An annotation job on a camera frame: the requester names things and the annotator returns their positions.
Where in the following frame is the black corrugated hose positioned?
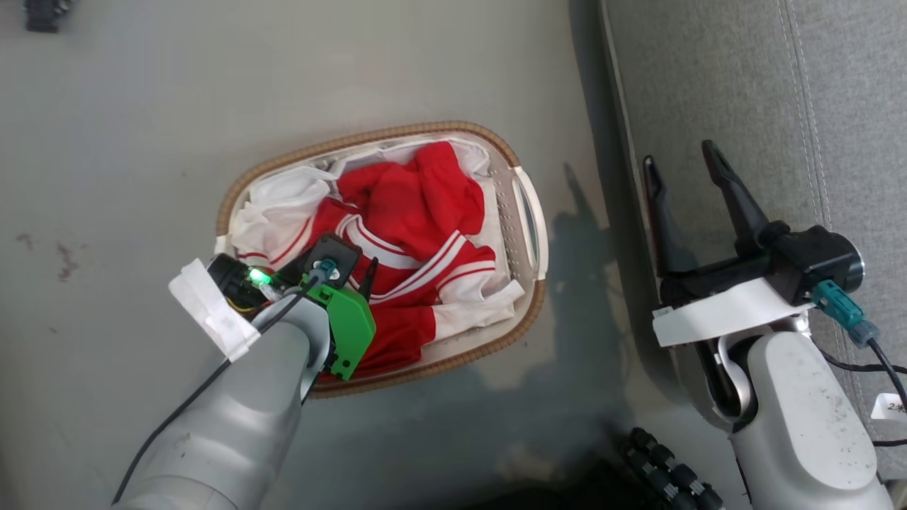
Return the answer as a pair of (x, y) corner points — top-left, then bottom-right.
(622, 426), (725, 510)

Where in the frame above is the white tape strip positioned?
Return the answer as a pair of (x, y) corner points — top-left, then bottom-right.
(168, 259), (261, 363)

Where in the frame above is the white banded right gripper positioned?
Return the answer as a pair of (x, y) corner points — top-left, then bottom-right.
(643, 140), (816, 348)

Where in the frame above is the grey fabric sofa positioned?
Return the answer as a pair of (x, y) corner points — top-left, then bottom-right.
(599, 0), (907, 482)

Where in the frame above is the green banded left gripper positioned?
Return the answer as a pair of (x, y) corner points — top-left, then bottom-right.
(208, 253), (379, 382)

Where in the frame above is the white paper cable tag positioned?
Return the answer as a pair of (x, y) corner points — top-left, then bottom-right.
(871, 392), (907, 424)

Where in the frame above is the small black floor object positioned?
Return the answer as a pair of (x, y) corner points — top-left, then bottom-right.
(23, 0), (74, 33)

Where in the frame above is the oval woven laundry basket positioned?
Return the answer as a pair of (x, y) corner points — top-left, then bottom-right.
(215, 120), (550, 399)

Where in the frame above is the teal plug black cable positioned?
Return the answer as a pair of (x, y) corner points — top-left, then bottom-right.
(811, 280), (907, 415)

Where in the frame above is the thin black loose cable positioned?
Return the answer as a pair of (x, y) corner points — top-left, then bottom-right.
(810, 339), (907, 375)

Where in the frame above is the red white striped garment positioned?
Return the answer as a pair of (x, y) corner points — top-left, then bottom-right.
(237, 141), (526, 381)

